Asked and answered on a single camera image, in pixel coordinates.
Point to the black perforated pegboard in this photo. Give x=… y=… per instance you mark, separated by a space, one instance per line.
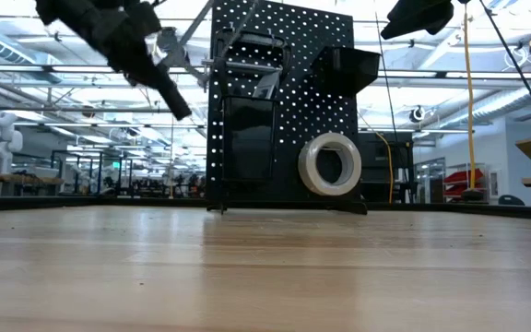
x=311 y=27

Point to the tall narrow black bin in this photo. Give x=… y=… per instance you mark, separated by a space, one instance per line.
x=247 y=138

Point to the red storage bin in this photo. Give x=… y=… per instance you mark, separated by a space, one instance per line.
x=463 y=177

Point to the black round puck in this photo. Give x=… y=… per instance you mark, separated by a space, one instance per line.
x=473 y=195

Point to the white tape roll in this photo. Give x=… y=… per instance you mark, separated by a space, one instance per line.
x=305 y=166

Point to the wide black bin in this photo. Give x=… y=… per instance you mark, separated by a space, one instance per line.
x=346 y=67

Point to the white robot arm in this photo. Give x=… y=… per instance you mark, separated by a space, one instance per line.
x=3 y=138

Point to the black cabinet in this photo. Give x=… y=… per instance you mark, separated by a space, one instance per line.
x=378 y=161

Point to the dark rounded chair back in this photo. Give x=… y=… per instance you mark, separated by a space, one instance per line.
x=510 y=200

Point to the black C-clamp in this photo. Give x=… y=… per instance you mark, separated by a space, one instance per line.
x=247 y=67

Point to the black aluminium table frame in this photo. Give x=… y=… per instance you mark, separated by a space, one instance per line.
x=62 y=202

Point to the silver curved peg hook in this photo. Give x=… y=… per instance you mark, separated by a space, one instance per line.
x=272 y=38

